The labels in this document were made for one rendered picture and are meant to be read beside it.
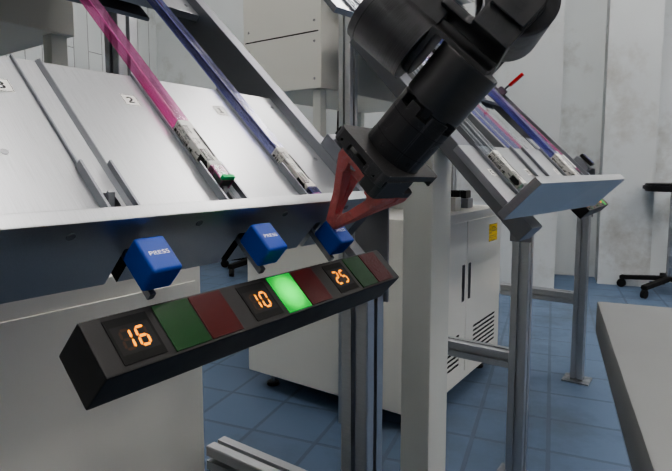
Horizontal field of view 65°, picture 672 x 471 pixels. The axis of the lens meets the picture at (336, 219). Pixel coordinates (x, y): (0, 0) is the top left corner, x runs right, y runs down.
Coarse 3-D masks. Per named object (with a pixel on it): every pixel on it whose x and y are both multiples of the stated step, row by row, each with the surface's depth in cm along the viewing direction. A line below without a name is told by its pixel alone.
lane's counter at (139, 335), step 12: (144, 312) 34; (108, 324) 32; (120, 324) 32; (132, 324) 33; (144, 324) 33; (120, 336) 32; (132, 336) 32; (144, 336) 33; (156, 336) 33; (120, 348) 31; (132, 348) 32; (144, 348) 32; (156, 348) 33; (132, 360) 31
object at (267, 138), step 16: (160, 0) 67; (160, 16) 66; (176, 32) 65; (192, 48) 63; (208, 64) 62; (224, 80) 61; (240, 96) 61; (240, 112) 60; (256, 128) 58; (272, 144) 57; (320, 192) 55
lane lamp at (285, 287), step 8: (272, 280) 44; (280, 280) 44; (288, 280) 45; (272, 288) 43; (280, 288) 44; (288, 288) 44; (296, 288) 45; (280, 296) 43; (288, 296) 44; (296, 296) 44; (304, 296) 45; (288, 304) 43; (296, 304) 43; (304, 304) 44
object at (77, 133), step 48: (0, 96) 39; (48, 96) 42; (96, 96) 46; (144, 96) 51; (192, 96) 56; (0, 144) 36; (48, 144) 38; (96, 144) 42; (144, 144) 45; (240, 144) 55; (288, 144) 62; (0, 192) 33; (48, 192) 35; (96, 192) 37; (144, 192) 41; (192, 192) 44; (240, 192) 48; (288, 192) 54
